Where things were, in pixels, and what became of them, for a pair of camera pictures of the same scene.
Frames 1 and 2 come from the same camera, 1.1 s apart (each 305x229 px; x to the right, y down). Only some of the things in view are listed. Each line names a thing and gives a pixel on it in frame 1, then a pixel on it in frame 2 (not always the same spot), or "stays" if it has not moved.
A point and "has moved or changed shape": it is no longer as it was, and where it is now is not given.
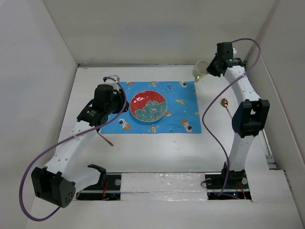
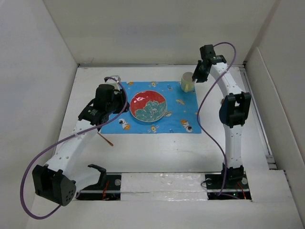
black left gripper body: (117, 105) stays
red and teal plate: (147, 106) stays
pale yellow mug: (199, 69) has moved or changed shape
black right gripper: (211, 70) → (201, 78)
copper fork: (110, 143) stays
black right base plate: (227, 186) stays
